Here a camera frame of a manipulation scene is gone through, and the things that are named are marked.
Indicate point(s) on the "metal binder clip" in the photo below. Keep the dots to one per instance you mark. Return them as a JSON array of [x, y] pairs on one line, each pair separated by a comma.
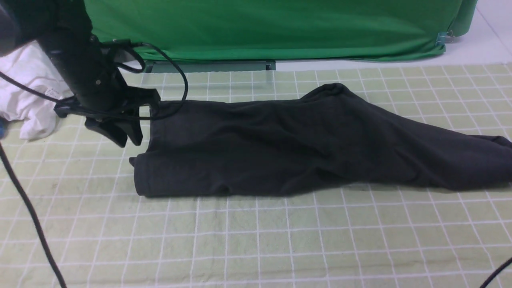
[[444, 38]]

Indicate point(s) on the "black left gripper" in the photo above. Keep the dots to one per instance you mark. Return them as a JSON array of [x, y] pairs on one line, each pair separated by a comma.
[[108, 95]]

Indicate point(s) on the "blue garment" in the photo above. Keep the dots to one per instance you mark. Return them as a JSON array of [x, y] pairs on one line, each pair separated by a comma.
[[3, 129]]

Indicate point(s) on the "light green checkered table mat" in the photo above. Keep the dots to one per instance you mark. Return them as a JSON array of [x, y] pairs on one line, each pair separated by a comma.
[[103, 235]]

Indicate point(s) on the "green metal base bracket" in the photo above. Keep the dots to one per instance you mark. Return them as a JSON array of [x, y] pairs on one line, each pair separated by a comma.
[[154, 66]]

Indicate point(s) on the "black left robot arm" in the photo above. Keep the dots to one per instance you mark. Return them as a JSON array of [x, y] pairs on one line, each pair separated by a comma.
[[89, 67]]

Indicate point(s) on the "dark gray long-sleeved shirt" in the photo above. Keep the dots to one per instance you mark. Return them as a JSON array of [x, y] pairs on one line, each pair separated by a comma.
[[328, 138]]

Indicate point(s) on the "green backdrop cloth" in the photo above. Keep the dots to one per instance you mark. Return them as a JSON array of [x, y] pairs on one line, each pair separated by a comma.
[[367, 30]]

